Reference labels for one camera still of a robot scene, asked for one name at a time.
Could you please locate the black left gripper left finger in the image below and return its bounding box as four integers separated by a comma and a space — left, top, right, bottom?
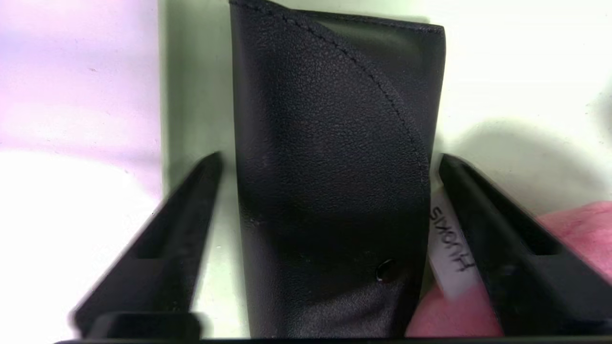
72, 153, 223, 340

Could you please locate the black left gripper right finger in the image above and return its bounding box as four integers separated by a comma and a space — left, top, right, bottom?
437, 154, 612, 337

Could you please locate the pink plush peach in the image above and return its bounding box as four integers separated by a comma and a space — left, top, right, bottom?
406, 189, 612, 337

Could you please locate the light green plastic tray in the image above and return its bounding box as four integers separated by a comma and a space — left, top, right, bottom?
158, 0, 612, 340

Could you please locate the black leather pouch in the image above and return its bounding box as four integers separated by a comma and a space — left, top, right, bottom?
229, 0, 446, 340

